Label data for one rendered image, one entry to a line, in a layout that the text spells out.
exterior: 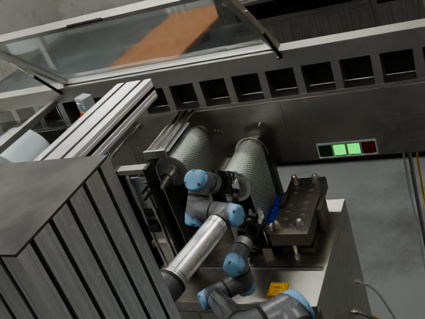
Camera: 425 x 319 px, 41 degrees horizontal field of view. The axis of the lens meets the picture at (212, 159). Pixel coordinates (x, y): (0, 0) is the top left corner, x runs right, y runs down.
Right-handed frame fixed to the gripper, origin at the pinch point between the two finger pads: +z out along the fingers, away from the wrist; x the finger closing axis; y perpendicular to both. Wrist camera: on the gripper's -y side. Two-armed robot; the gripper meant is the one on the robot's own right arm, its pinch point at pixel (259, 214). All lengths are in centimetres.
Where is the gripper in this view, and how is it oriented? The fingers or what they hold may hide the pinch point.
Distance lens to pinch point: 234.8
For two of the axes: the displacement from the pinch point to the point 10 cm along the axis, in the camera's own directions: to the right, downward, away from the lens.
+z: 3.3, -5.4, 7.7
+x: -8.9, 0.8, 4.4
